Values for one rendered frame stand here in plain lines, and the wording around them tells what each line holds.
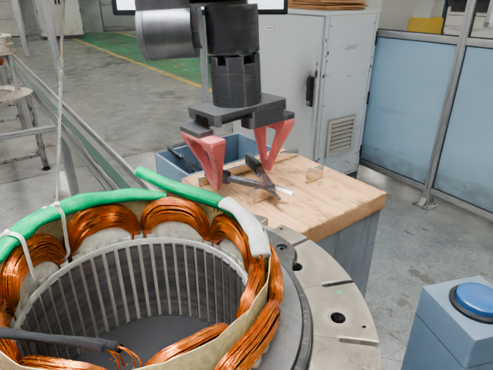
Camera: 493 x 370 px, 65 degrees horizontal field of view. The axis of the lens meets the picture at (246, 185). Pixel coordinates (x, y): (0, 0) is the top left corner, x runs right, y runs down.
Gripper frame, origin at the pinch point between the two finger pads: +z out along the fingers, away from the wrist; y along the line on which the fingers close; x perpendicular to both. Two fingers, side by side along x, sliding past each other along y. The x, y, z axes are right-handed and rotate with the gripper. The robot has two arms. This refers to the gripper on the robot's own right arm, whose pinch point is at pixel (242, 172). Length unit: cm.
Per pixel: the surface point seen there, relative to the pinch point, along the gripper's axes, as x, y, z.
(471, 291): 26.4, -6.4, 5.9
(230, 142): -18.5, -11.3, 3.3
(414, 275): -40, -133, 112
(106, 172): -87, -7, 29
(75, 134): -131, -11, 27
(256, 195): 4.0, 1.0, 1.4
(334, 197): 8.6, -7.8, 3.1
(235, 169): -3.9, -1.8, 1.3
